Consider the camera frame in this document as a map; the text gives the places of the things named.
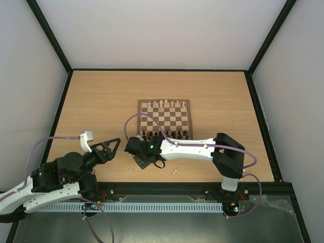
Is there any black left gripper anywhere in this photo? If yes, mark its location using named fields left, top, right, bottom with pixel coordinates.
left=70, top=138, right=123, bottom=183

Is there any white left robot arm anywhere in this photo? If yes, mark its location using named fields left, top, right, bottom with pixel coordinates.
left=1, top=147, right=115, bottom=216

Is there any clear plastic sheet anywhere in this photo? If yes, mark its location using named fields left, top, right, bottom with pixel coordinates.
left=249, top=194, right=296, bottom=216

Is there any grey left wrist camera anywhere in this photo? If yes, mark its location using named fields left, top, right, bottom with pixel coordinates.
left=79, top=130, right=93, bottom=153

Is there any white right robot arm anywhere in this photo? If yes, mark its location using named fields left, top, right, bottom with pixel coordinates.
left=125, top=133, right=245, bottom=198

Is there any wooden chess board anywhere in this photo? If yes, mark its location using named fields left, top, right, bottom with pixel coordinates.
left=137, top=99, right=193, bottom=140

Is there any black enclosure frame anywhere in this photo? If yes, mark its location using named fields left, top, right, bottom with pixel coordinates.
left=25, top=0, right=324, bottom=243

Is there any white slotted cable duct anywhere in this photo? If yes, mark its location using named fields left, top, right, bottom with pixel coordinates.
left=36, top=202, right=223, bottom=213

